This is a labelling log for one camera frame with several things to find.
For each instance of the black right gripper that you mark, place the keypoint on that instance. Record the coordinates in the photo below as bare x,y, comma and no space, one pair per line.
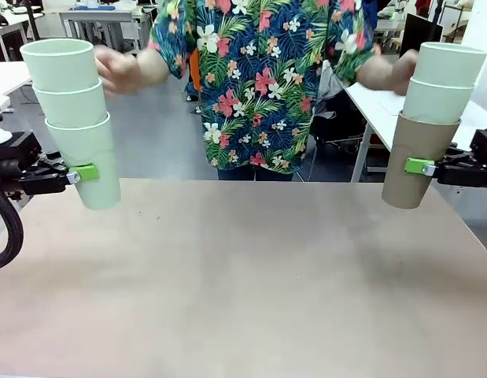
481,173

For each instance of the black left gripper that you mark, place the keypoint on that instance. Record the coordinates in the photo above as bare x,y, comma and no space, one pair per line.
5,173

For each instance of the person's left forearm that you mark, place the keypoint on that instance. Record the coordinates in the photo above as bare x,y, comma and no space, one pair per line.
375,75

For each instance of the person's right forearm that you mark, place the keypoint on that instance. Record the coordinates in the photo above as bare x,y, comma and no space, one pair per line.
152,69

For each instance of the person's left hand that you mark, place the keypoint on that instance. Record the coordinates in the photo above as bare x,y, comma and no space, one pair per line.
404,73

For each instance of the person's right hand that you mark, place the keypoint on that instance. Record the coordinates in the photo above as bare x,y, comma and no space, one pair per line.
121,73

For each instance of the white desk with legs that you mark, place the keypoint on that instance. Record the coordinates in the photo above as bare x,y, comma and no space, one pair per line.
377,106

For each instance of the white side table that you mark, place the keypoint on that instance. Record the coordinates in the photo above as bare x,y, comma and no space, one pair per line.
7,75

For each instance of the dark chair with grey jacket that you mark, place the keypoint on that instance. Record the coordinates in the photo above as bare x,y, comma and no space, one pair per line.
333,118

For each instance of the black monitor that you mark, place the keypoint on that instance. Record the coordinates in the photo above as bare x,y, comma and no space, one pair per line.
418,33

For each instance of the white background table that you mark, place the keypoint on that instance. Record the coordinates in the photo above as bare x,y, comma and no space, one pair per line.
105,17

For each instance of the person in floral shirt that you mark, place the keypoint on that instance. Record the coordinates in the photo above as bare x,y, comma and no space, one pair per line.
263,78

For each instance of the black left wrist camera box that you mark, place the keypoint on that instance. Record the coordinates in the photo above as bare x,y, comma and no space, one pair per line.
24,145

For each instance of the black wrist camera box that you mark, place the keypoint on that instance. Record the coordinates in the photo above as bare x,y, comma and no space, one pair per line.
483,142
24,145

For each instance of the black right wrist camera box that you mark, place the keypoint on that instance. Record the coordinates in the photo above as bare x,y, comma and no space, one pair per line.
483,142

